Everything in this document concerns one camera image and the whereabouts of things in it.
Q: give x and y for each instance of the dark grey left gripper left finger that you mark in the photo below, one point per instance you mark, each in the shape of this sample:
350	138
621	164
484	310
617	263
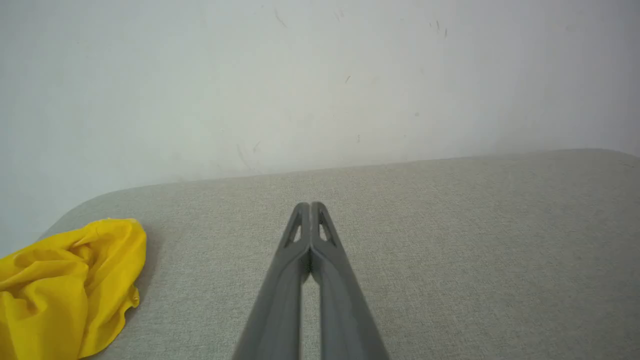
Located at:
280	300

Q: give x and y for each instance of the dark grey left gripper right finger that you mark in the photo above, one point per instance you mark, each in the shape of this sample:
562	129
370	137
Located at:
340	310

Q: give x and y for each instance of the yellow cartoon face shirt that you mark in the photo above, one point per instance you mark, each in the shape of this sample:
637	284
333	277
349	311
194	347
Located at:
55	295

